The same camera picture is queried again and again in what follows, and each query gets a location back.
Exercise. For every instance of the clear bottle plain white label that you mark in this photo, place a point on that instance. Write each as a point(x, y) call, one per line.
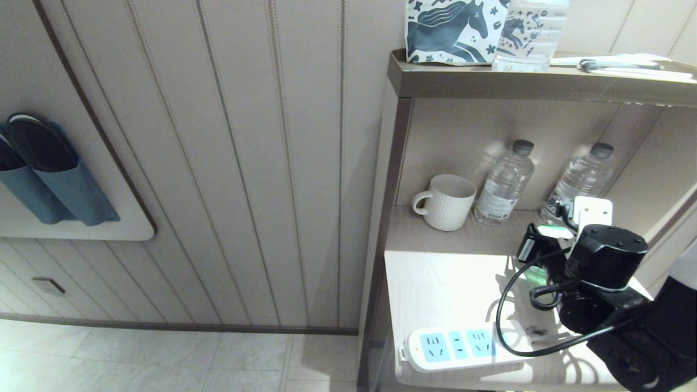
point(502, 190)

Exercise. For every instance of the green mosquito repellent plug-in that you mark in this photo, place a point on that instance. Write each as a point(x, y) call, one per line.
point(552, 231)

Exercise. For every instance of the clear bottle horse print label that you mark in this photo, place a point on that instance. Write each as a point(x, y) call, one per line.
point(577, 179)

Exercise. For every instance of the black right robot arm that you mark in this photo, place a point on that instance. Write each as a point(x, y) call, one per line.
point(653, 348)

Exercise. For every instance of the white power strip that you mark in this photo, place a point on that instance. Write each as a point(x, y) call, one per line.
point(517, 348)

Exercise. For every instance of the brown baseboard strip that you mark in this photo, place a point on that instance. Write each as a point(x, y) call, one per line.
point(163, 326)

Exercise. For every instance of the large clear horse print bottle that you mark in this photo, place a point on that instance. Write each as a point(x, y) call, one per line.
point(532, 38)

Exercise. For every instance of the grey wall socket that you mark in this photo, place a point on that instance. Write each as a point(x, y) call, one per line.
point(48, 286)

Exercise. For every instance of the silver right camera bracket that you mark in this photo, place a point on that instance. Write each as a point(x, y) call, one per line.
point(593, 212)

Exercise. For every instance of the white ribbed mug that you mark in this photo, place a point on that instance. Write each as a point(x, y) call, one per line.
point(449, 209)

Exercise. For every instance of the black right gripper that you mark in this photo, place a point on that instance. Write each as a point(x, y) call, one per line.
point(547, 250)

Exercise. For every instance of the horse print tissue box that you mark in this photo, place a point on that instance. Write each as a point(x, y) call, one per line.
point(452, 32)

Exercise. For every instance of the papers and pen on shelf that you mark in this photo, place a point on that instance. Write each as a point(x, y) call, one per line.
point(653, 71)

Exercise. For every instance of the beige brown shelf unit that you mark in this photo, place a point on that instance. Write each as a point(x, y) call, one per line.
point(490, 81)

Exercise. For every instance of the blue slipper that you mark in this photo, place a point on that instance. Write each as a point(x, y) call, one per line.
point(27, 196)
point(71, 185)

